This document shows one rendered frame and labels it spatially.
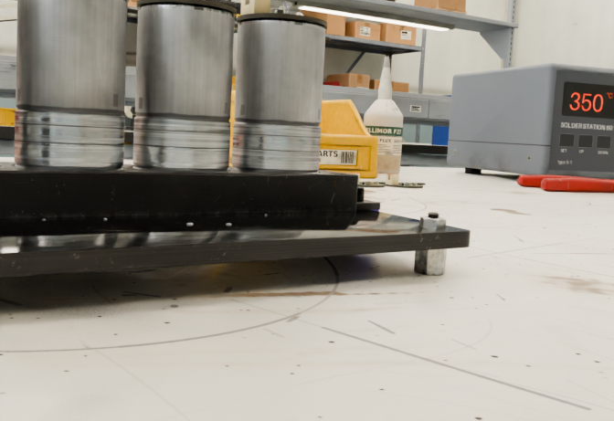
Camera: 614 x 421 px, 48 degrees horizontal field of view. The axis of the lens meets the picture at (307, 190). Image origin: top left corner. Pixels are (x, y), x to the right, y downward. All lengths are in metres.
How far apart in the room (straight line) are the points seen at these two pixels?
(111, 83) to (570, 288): 0.11
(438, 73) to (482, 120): 5.36
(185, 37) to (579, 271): 0.11
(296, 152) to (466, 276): 0.05
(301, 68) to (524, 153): 0.42
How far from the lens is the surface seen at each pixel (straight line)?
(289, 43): 0.18
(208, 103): 0.17
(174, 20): 0.17
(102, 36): 0.16
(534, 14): 6.47
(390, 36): 5.13
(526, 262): 0.19
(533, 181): 0.52
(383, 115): 0.58
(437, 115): 3.17
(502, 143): 0.61
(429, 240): 0.16
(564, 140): 0.58
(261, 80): 0.18
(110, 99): 0.16
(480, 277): 0.17
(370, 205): 0.19
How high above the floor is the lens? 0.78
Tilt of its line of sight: 5 degrees down
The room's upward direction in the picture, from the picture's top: 3 degrees clockwise
